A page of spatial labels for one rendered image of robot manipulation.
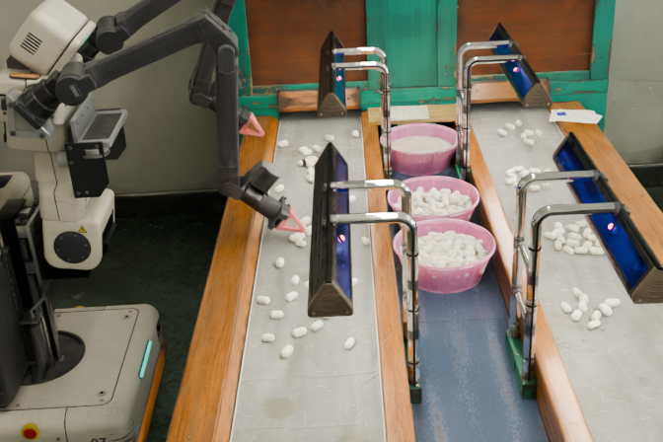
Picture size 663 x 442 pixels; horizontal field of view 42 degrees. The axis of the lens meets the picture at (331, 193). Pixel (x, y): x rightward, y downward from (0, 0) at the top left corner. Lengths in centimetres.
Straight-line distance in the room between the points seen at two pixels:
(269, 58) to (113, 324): 107
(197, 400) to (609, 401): 82
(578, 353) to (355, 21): 159
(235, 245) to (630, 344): 103
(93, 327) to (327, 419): 140
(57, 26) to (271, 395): 109
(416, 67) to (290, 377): 159
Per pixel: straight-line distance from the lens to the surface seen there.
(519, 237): 190
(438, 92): 322
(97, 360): 285
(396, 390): 180
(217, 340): 198
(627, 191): 264
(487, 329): 214
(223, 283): 218
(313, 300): 151
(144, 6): 258
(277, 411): 181
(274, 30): 315
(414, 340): 182
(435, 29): 315
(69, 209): 250
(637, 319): 211
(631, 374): 194
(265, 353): 196
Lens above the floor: 189
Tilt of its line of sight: 26 degrees down
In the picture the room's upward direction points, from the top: 3 degrees counter-clockwise
